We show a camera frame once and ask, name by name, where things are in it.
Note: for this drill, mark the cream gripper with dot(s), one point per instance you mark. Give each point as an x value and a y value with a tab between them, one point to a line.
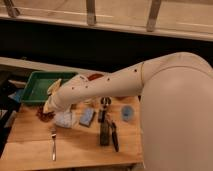
47	108

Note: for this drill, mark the bunch of red grapes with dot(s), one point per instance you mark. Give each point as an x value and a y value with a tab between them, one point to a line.
44	117

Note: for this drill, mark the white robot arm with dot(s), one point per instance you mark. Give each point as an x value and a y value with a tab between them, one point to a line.
176	93

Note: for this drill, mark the green plastic tray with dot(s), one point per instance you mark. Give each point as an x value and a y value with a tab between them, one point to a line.
35	91

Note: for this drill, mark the silver fork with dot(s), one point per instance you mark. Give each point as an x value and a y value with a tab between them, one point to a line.
53	136

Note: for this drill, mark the blue sponge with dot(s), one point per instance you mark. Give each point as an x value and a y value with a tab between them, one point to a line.
87	117

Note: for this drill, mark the orange bowl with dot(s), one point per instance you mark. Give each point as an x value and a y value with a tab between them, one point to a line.
95	76

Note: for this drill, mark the black handled knife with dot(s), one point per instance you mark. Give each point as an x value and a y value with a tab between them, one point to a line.
114	134

